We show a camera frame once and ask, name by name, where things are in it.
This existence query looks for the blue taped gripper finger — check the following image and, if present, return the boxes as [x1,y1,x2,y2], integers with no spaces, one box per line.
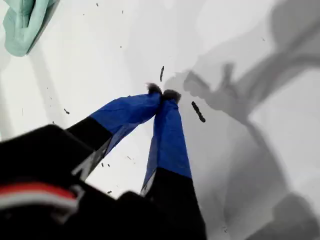
[139,89,208,240]
[65,82,162,181]

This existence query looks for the pale green T-shirt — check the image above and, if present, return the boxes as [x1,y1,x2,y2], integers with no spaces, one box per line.
[2,0,60,58]

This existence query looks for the red and white wire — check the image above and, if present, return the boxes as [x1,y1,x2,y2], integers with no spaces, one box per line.
[0,183,78,212]

